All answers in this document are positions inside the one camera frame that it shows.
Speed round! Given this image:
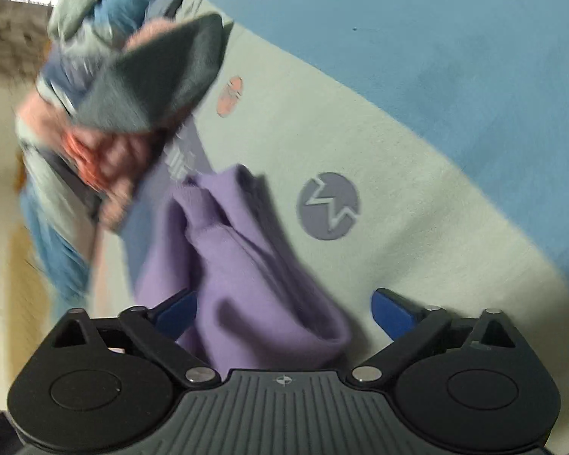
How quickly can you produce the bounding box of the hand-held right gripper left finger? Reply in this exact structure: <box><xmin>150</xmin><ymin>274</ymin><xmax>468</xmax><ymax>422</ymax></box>
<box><xmin>42</xmin><ymin>288</ymin><xmax>222</xmax><ymax>388</ymax></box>

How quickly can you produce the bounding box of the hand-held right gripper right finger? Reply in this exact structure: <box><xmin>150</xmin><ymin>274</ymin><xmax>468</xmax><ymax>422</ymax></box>
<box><xmin>348</xmin><ymin>287</ymin><xmax>520</xmax><ymax>386</ymax></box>

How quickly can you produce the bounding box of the purple sweatshirt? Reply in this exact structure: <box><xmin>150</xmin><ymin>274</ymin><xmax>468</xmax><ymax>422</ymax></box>
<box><xmin>133</xmin><ymin>163</ymin><xmax>354</xmax><ymax>375</ymax></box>

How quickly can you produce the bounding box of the printed pastel bed sheet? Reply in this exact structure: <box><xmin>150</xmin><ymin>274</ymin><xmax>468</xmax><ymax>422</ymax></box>
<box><xmin>90</xmin><ymin>0</ymin><xmax>569</xmax><ymax>375</ymax></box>

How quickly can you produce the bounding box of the grey and pink garment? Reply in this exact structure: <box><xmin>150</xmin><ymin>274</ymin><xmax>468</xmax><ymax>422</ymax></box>
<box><xmin>16</xmin><ymin>12</ymin><xmax>233</xmax><ymax>231</ymax></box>

